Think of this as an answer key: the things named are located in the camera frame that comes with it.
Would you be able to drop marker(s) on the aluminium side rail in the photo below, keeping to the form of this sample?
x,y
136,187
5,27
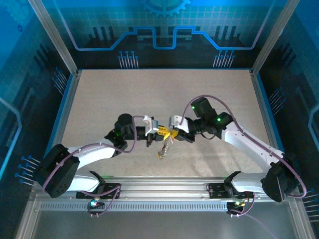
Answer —
x,y
66,119
265,119

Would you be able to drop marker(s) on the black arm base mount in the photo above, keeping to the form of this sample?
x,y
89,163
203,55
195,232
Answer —
x,y
112,190
216,191

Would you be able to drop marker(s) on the black connector box with LEDs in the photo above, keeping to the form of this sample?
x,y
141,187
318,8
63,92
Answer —
x,y
233,206
98,205

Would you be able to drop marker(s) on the bunch of small silver rings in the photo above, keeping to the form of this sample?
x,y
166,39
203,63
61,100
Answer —
x,y
163,152

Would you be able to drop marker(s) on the aluminium frame post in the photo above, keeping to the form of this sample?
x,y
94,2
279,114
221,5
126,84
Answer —
x,y
53,39
274,37

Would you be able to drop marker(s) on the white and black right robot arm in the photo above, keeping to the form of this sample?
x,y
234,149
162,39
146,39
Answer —
x,y
249,147

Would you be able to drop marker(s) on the grey metal panel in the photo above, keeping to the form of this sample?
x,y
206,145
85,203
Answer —
x,y
162,226

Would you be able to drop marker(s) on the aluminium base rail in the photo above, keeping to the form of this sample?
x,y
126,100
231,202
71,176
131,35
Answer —
x,y
162,189

